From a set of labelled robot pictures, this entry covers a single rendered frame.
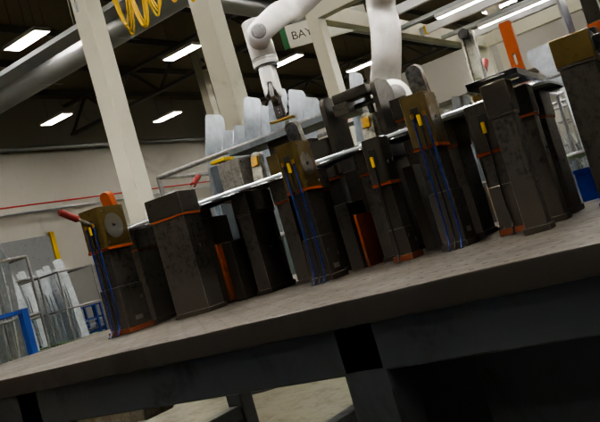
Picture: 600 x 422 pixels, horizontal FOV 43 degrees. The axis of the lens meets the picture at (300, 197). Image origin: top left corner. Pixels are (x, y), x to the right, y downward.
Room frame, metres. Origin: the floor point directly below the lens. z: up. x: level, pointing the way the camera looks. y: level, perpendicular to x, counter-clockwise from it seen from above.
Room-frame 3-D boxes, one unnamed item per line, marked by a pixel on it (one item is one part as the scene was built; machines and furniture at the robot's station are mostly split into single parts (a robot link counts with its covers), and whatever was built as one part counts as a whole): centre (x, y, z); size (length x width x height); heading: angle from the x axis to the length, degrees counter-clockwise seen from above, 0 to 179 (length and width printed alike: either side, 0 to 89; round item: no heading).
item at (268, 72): (2.45, -0.01, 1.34); 0.10 x 0.07 x 0.11; 172
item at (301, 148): (1.86, -0.01, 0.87); 0.12 x 0.07 x 0.35; 151
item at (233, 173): (2.37, 0.15, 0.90); 0.13 x 0.08 x 0.41; 151
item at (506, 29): (1.91, -0.62, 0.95); 0.03 x 0.01 x 0.50; 61
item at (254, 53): (2.44, -0.01, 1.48); 0.09 x 0.08 x 0.13; 3
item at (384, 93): (2.18, -0.23, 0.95); 0.18 x 0.13 x 0.49; 61
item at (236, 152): (2.45, -0.01, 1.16); 0.37 x 0.14 x 0.02; 61
